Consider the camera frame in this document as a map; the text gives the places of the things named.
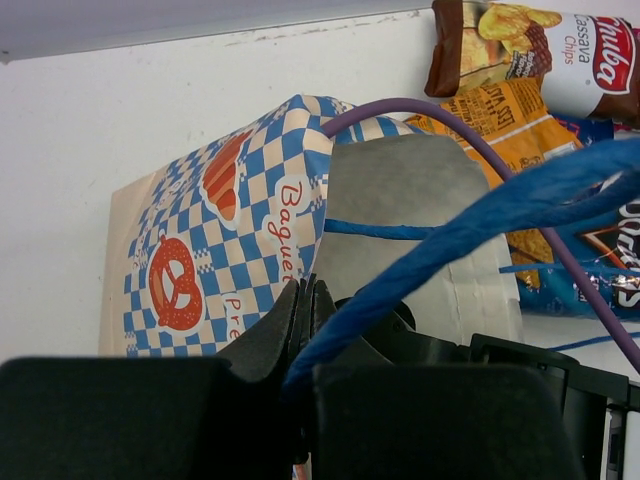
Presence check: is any blue patterned paper bag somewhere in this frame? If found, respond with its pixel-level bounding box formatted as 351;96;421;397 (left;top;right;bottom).
98;93;640;401

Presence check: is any blue Doritos chip bag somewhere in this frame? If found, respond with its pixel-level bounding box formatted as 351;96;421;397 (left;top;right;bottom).
514;117;640;321

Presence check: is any brown cassava chips bag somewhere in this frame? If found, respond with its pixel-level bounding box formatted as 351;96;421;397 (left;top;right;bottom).
425;1;639;129

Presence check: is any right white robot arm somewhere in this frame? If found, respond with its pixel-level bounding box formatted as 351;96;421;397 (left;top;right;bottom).
321;306;639;479

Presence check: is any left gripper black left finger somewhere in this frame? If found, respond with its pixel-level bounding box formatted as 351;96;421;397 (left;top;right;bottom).
0;279;301;480

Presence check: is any orange snack packet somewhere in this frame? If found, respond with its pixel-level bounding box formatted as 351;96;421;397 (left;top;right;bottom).
405;78;583;291

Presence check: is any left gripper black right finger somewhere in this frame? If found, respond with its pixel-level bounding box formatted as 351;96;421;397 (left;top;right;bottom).
311;304;583;479

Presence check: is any pink Real snack packet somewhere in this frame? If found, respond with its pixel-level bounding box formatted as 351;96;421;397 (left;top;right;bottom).
614;124;640;140

